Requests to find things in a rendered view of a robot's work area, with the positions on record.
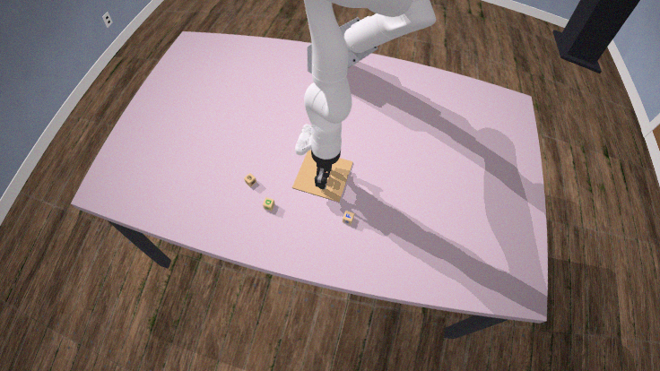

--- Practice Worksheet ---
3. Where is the tan flat mat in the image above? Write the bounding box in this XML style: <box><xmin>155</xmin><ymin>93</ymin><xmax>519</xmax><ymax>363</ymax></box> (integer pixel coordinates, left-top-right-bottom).
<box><xmin>292</xmin><ymin>150</ymin><xmax>353</xmax><ymax>202</ymax></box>

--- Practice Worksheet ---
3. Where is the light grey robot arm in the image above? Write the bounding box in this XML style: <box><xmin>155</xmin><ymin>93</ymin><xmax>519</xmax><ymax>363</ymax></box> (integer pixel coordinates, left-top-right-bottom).
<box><xmin>295</xmin><ymin>0</ymin><xmax>436</xmax><ymax>160</ymax></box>

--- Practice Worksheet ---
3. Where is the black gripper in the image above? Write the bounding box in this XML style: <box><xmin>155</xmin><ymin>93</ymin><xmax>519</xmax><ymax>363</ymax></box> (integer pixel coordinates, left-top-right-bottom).
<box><xmin>311</xmin><ymin>150</ymin><xmax>341</xmax><ymax>189</ymax></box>

